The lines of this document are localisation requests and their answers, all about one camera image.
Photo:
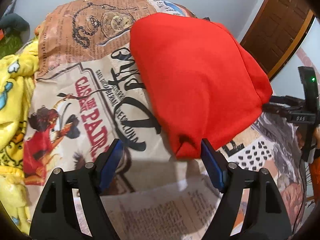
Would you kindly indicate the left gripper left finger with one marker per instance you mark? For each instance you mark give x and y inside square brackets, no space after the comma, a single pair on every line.
[70,206]

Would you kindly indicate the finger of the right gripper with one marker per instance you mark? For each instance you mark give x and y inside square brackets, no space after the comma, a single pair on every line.
[284,106]

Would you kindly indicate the red jacket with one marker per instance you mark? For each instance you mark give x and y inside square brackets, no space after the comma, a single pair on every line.
[200,81]

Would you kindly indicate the newspaper print bed sheet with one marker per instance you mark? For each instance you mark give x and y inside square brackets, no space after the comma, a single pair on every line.
[89,93]

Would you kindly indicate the brown wooden door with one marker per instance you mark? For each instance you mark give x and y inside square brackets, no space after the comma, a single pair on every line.
[276,32]

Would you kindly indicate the yellow cartoon blanket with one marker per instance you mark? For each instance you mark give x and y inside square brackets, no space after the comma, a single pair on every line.
[17,86]

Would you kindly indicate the pile of clutter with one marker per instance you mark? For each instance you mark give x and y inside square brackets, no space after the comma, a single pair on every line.
[12,25]

